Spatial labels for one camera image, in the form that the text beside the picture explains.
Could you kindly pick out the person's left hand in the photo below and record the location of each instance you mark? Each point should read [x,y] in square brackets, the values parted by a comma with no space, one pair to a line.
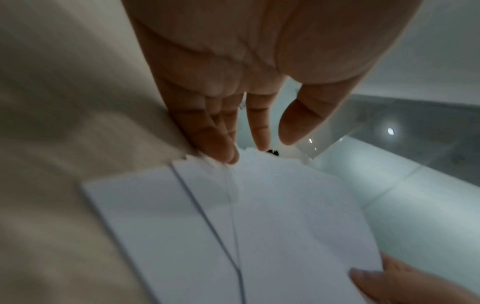
[262,44]

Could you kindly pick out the person's right hand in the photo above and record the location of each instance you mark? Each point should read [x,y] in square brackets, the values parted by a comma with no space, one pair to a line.
[405,288]

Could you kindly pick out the pile of white paper sheets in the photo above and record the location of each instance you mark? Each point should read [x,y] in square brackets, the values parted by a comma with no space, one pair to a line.
[281,222]

